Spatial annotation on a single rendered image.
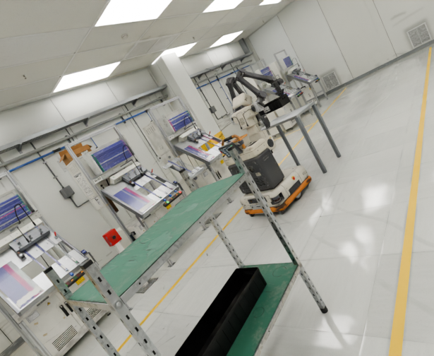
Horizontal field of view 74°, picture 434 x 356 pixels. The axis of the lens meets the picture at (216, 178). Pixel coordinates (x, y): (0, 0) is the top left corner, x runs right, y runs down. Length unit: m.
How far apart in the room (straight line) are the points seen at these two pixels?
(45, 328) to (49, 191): 2.44
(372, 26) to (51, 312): 9.53
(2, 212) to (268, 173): 2.73
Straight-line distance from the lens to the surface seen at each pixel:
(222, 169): 5.09
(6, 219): 3.61
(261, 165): 3.11
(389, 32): 9.90
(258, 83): 7.80
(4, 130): 5.52
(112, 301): 1.01
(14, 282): 3.32
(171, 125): 4.89
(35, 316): 3.50
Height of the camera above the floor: 1.27
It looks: 11 degrees down
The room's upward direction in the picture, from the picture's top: 31 degrees counter-clockwise
